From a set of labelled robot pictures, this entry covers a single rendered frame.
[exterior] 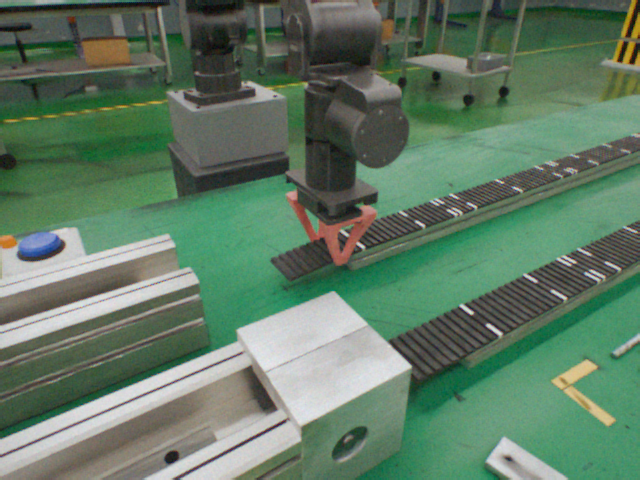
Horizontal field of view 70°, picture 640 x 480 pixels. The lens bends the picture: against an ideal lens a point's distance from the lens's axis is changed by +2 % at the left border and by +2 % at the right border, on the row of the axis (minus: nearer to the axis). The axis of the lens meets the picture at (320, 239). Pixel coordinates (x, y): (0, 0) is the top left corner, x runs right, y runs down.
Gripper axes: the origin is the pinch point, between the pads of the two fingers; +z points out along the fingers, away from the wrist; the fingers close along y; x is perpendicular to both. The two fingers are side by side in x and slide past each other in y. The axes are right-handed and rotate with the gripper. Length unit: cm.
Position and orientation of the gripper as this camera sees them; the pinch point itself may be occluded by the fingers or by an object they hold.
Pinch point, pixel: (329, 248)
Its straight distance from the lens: 56.0
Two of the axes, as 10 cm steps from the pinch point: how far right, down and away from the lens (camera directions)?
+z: 0.0, 8.5, 5.2
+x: 8.5, -2.7, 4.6
